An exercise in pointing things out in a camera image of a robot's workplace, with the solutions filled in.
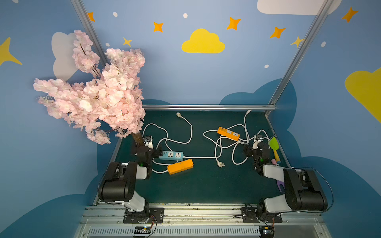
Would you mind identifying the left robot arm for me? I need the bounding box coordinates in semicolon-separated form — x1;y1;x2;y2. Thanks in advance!
98;136;163;213

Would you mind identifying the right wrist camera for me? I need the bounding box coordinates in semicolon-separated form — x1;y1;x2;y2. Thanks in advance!
252;134;263;150

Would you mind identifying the white cord of far strip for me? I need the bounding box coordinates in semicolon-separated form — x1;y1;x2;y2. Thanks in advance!
203;109;271;166

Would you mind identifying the controller board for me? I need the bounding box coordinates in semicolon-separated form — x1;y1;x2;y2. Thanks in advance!
259;226;274;238
133;227;152;237

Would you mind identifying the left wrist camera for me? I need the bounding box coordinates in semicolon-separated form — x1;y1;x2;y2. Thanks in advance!
143;135;154;149

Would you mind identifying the right controller board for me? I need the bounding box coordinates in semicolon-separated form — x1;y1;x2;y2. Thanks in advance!
259;226;274;238

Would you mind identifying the pink cherry blossom tree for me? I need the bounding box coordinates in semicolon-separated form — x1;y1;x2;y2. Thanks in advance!
33;30;145;145

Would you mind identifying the left controller board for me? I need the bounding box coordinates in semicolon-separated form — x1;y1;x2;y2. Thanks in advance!
133;227;152;237

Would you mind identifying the orange power strip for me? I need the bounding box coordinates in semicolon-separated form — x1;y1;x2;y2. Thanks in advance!
217;127;240;141
167;159;193;175

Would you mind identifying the teal power strip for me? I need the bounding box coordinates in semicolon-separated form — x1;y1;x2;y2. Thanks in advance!
159;151;184;161

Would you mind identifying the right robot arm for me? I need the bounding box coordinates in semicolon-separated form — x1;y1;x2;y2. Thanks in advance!
243;145;332;215

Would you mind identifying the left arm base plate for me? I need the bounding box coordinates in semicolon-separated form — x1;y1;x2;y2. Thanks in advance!
123;207;165;224

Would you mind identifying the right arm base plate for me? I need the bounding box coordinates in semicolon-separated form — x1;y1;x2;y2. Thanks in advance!
241;207;283;224

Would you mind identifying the aluminium front rail frame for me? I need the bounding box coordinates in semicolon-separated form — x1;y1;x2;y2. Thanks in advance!
74;203;331;238

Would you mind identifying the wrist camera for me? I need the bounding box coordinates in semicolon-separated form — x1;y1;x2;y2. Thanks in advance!
143;135;154;149
252;134;263;150

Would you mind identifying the white cord of teal strip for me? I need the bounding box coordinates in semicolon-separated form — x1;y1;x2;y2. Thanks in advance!
182;148;226;168

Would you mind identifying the green toy shovel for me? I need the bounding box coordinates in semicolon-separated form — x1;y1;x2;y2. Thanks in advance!
269;136;281;164

